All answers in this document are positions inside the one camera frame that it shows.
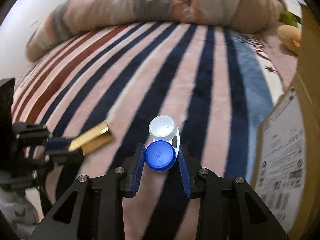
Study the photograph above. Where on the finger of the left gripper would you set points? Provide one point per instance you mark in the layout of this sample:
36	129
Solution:
48	160
52	142

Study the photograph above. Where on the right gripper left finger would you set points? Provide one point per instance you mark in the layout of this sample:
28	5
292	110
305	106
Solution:
92	208

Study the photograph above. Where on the tan plush toy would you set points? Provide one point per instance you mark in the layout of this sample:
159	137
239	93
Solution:
290	37

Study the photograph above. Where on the gold rectangular box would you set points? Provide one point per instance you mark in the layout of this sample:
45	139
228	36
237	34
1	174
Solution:
93	139

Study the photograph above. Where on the cardboard box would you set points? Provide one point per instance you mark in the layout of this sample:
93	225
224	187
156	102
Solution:
286	174

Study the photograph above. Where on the rolled pink grey duvet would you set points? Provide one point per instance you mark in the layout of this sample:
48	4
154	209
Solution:
74	17

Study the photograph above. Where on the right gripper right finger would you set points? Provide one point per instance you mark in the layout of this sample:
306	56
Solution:
229	208

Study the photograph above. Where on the striped fleece blanket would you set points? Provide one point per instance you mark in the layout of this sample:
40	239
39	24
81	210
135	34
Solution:
217	84

